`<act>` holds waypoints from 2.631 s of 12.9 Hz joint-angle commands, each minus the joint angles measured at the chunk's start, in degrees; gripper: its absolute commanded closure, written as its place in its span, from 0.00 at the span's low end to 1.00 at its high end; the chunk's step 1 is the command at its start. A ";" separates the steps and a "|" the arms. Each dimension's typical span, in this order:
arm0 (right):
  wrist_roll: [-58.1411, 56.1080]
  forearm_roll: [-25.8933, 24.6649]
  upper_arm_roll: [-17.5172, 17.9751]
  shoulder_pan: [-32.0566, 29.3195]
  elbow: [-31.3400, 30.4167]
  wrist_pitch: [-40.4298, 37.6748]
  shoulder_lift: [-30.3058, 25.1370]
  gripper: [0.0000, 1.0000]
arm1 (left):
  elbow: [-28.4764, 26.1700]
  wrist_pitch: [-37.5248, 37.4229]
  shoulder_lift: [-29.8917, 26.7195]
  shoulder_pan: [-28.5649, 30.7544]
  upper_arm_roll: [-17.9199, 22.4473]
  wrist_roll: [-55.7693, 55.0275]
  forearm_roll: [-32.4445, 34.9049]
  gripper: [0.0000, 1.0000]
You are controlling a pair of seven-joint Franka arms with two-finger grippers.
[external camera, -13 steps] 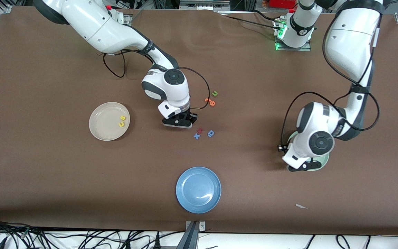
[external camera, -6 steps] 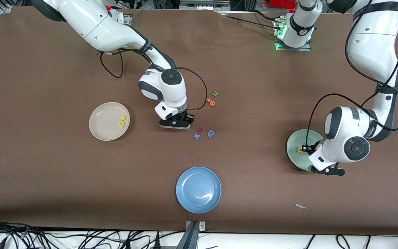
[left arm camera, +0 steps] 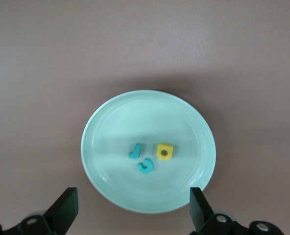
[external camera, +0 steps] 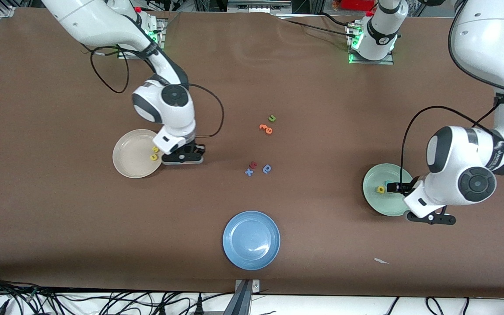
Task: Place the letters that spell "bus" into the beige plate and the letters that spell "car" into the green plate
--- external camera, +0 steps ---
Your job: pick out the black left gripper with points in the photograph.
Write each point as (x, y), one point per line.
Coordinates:
(405, 187)

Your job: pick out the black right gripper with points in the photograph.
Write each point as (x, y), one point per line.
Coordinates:
(193, 145)

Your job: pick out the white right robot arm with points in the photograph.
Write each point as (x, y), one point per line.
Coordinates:
(177, 118)

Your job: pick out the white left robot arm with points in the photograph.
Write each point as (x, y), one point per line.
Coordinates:
(449, 175)

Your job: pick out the green plate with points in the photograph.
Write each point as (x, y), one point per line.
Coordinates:
(376, 203)

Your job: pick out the dark red letter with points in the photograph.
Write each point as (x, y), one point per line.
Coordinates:
(253, 164)

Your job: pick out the beige brown plate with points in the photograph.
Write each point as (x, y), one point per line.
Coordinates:
(131, 155)

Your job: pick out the blue letter a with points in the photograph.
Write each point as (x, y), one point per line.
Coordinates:
(267, 169)

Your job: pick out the orange letter e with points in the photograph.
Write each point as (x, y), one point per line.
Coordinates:
(269, 130)

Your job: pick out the grey tape scrap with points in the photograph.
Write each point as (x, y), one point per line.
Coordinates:
(381, 261)

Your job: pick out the blue plate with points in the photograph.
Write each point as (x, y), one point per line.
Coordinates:
(251, 240)

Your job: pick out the brown table cover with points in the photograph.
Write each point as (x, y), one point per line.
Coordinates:
(59, 218)

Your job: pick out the red box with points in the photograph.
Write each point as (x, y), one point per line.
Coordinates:
(357, 4)

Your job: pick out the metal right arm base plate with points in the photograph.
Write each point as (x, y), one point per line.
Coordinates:
(123, 56)

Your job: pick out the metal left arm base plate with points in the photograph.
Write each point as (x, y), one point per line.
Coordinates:
(365, 62)

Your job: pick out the aluminium mount post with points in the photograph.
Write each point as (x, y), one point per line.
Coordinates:
(243, 297)

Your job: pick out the aluminium frame rail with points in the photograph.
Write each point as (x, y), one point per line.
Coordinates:
(258, 5)

